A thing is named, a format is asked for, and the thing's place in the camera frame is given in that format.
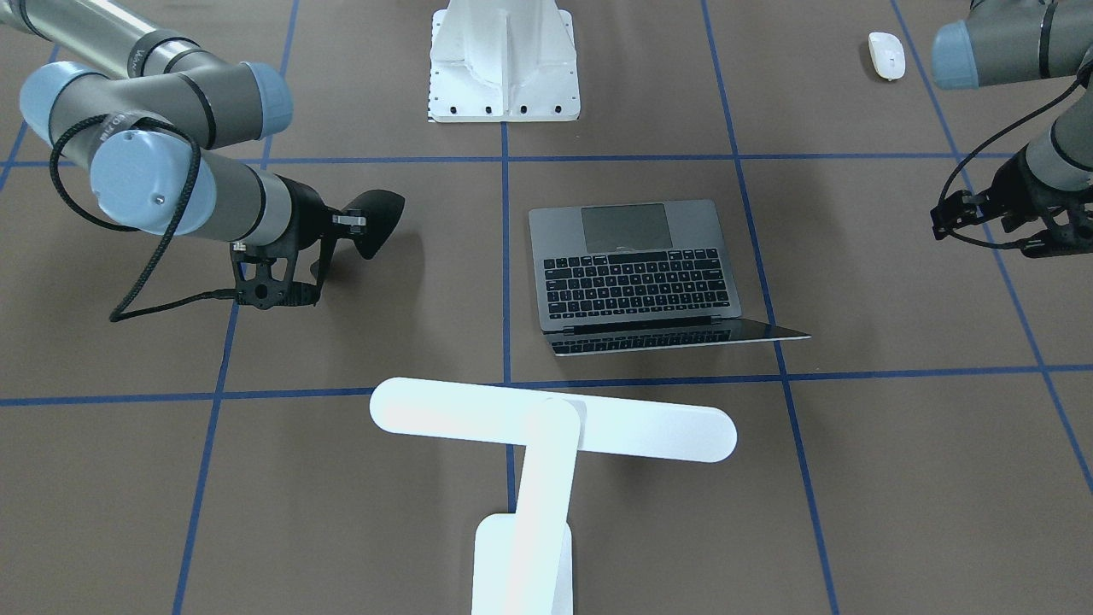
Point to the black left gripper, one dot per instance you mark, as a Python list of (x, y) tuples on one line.
[(1015, 185)]

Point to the grey laptop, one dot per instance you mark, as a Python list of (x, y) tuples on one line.
[(645, 275)]

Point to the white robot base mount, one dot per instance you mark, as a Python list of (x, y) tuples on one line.
[(503, 61)]

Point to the white computer mouse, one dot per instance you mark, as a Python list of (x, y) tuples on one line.
[(887, 55)]

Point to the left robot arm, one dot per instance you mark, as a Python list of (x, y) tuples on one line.
[(1004, 42)]

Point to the white desk lamp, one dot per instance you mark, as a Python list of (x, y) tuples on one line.
[(524, 559)]

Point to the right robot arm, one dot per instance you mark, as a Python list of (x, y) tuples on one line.
[(145, 111)]

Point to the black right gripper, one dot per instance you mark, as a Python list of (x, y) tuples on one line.
[(306, 207)]

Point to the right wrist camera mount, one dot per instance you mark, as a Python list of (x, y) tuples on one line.
[(264, 276)]

